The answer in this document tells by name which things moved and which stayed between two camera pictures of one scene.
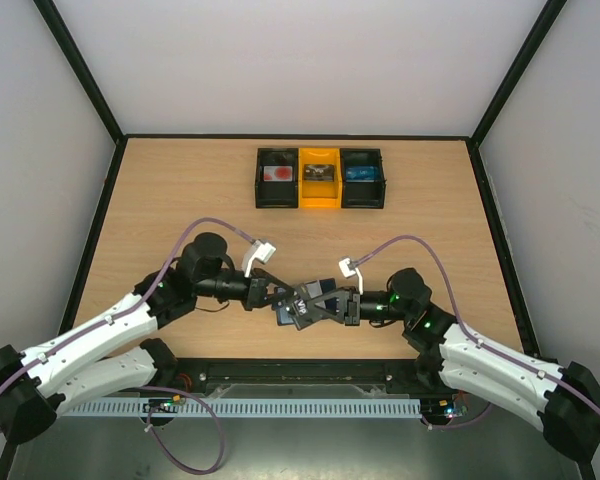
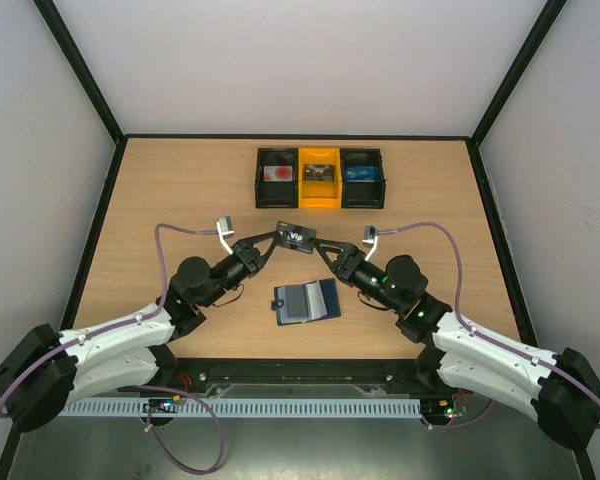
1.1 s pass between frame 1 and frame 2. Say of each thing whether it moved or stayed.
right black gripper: moved
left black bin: stayed
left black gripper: moved
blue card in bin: stayed
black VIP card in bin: stayed
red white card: stayed
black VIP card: moved
